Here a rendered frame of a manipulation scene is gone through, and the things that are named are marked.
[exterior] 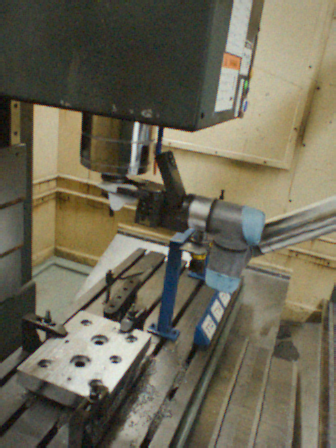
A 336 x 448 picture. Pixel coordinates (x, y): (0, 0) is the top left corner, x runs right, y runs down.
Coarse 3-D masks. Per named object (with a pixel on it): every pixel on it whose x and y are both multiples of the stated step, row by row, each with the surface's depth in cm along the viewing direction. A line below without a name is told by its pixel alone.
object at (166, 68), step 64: (0, 0) 75; (64, 0) 71; (128, 0) 67; (192, 0) 64; (256, 0) 90; (0, 64) 79; (64, 64) 75; (128, 64) 71; (192, 64) 67; (192, 128) 71
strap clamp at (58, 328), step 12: (48, 312) 110; (24, 324) 113; (36, 324) 111; (48, 324) 110; (60, 324) 112; (24, 336) 114; (36, 336) 116; (48, 336) 113; (60, 336) 110; (24, 348) 116; (36, 348) 115
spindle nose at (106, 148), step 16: (96, 128) 82; (112, 128) 81; (128, 128) 81; (144, 128) 83; (80, 144) 87; (96, 144) 83; (112, 144) 82; (128, 144) 82; (144, 144) 85; (80, 160) 88; (96, 160) 84; (112, 160) 83; (128, 160) 84; (144, 160) 86
